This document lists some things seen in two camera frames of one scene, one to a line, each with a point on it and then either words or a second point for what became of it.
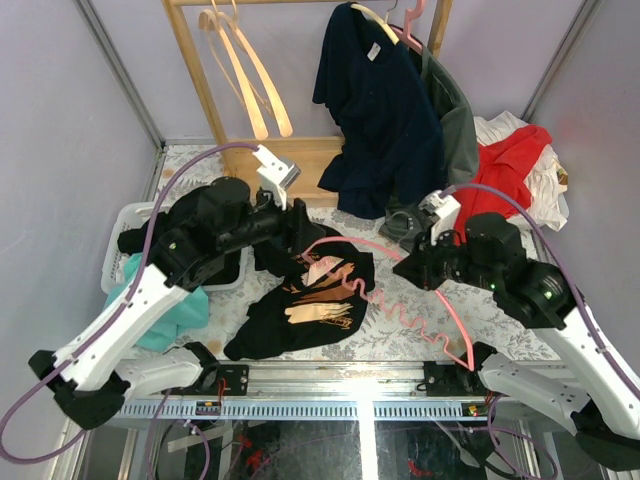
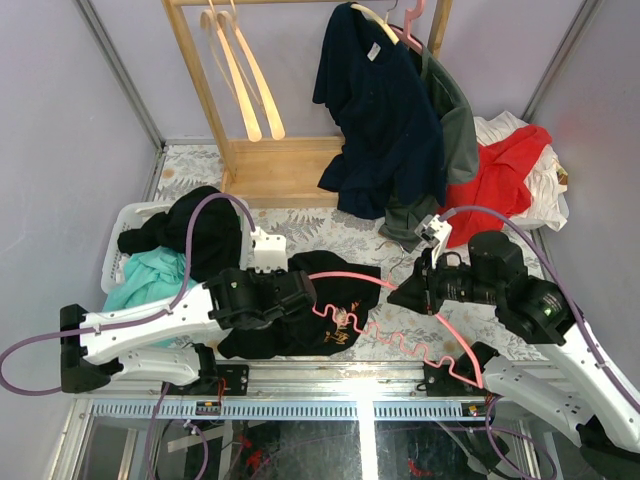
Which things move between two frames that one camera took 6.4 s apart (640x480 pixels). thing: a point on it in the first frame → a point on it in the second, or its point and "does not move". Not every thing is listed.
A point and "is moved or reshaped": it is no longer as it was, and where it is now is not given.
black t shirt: (323, 296) is moved or reshaped
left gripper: (297, 231) → (281, 274)
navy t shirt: (385, 113) does not move
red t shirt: (502, 165) does not move
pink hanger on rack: (410, 15) does not move
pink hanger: (393, 257) → (377, 327)
